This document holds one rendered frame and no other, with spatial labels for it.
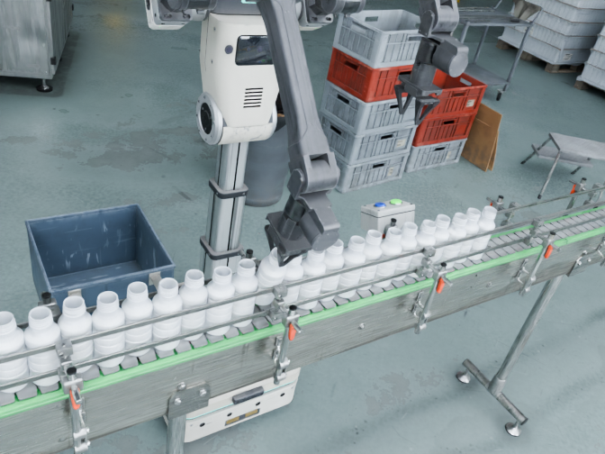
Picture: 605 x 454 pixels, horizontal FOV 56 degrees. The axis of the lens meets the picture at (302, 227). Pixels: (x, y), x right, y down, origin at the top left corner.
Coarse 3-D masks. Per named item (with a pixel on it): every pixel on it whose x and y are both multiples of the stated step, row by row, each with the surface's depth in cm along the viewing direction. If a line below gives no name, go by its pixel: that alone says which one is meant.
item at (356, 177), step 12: (336, 156) 383; (396, 156) 400; (348, 168) 377; (360, 168) 385; (372, 168) 392; (384, 168) 401; (396, 168) 410; (348, 180) 383; (360, 180) 392; (372, 180) 400; (384, 180) 409
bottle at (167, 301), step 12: (168, 288) 114; (156, 300) 113; (168, 300) 112; (180, 300) 114; (156, 312) 113; (168, 312) 112; (156, 324) 114; (168, 324) 114; (180, 324) 117; (156, 336) 116; (168, 336) 116; (156, 348) 118; (168, 348) 118
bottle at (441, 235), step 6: (438, 216) 153; (444, 216) 153; (438, 222) 151; (444, 222) 150; (438, 228) 151; (444, 228) 151; (438, 234) 152; (444, 234) 152; (438, 240) 152; (444, 240) 152; (438, 252) 154; (432, 258) 155; (438, 258) 156
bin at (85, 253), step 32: (32, 224) 156; (64, 224) 161; (96, 224) 166; (128, 224) 172; (32, 256) 155; (64, 256) 167; (96, 256) 173; (128, 256) 179; (160, 256) 158; (64, 288) 136; (96, 288) 141
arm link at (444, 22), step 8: (424, 0) 129; (432, 0) 127; (440, 0) 129; (448, 0) 130; (424, 8) 130; (432, 8) 128; (440, 8) 127; (448, 8) 129; (456, 8) 130; (440, 16) 127; (448, 16) 128; (456, 16) 130; (440, 24) 128; (448, 24) 129; (456, 24) 131
